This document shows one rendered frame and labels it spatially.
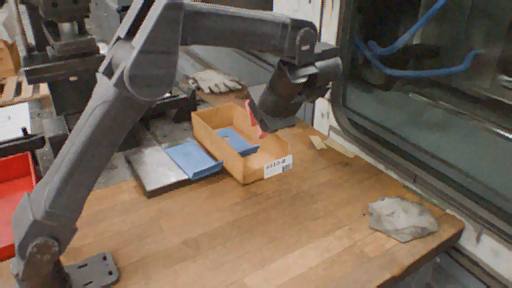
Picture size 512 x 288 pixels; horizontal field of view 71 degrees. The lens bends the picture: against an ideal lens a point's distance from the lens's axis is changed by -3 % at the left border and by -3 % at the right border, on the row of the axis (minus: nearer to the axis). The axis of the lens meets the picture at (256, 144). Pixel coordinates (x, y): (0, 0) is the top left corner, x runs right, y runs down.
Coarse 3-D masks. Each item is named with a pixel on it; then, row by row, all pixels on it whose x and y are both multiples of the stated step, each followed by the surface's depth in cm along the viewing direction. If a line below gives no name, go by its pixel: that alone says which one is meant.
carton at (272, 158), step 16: (192, 112) 92; (208, 112) 95; (224, 112) 97; (240, 112) 95; (208, 128) 85; (224, 128) 99; (240, 128) 98; (256, 128) 90; (208, 144) 88; (224, 144) 80; (256, 144) 92; (272, 144) 86; (288, 144) 80; (224, 160) 83; (240, 160) 75; (256, 160) 86; (272, 160) 86; (288, 160) 82; (240, 176) 78; (256, 176) 79
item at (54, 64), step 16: (64, 16) 73; (48, 32) 78; (64, 32) 75; (80, 32) 78; (48, 48) 77; (64, 48) 72; (80, 48) 74; (96, 48) 75; (32, 64) 72; (48, 64) 73; (64, 64) 74; (80, 64) 76; (96, 64) 78; (32, 80) 72; (48, 80) 74
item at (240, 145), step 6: (216, 132) 96; (222, 132) 96; (228, 132) 96; (234, 132) 96; (234, 138) 93; (240, 138) 93; (234, 144) 91; (240, 144) 91; (246, 144) 91; (258, 144) 86; (240, 150) 84; (246, 150) 85; (252, 150) 87
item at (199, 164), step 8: (184, 144) 88; (192, 144) 88; (168, 152) 85; (176, 152) 85; (192, 152) 85; (200, 152) 85; (176, 160) 82; (184, 160) 82; (192, 160) 82; (200, 160) 82; (208, 160) 82; (184, 168) 79; (192, 168) 79; (200, 168) 75; (208, 168) 76; (216, 168) 79; (192, 176) 76; (200, 176) 77
